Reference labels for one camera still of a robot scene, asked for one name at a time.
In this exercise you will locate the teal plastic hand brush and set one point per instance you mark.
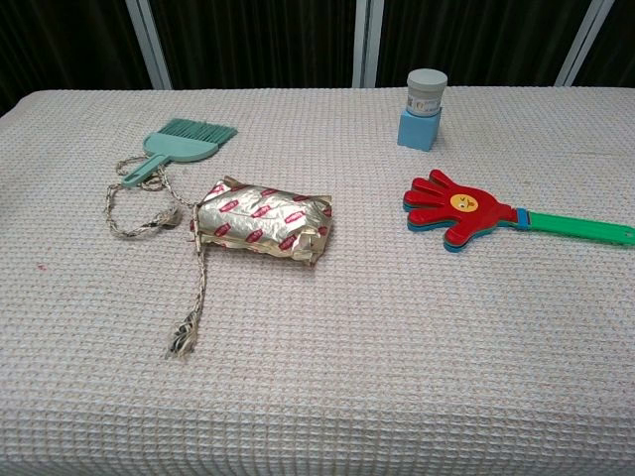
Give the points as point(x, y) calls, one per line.
point(178, 146)

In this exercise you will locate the black curtain panel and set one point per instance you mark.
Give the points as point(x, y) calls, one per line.
point(258, 44)
point(471, 39)
point(620, 49)
point(59, 44)

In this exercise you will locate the white jar grey lid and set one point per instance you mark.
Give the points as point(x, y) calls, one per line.
point(425, 91)

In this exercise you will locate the beige waffle table cloth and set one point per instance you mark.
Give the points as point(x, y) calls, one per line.
point(347, 347)

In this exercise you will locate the gold foil packet red labels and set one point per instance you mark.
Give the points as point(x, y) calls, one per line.
point(258, 218)

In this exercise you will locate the grey aluminium partition post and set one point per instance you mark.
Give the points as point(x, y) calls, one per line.
point(149, 44)
point(367, 44)
point(585, 44)

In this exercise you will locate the light blue block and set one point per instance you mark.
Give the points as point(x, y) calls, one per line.
point(417, 134)

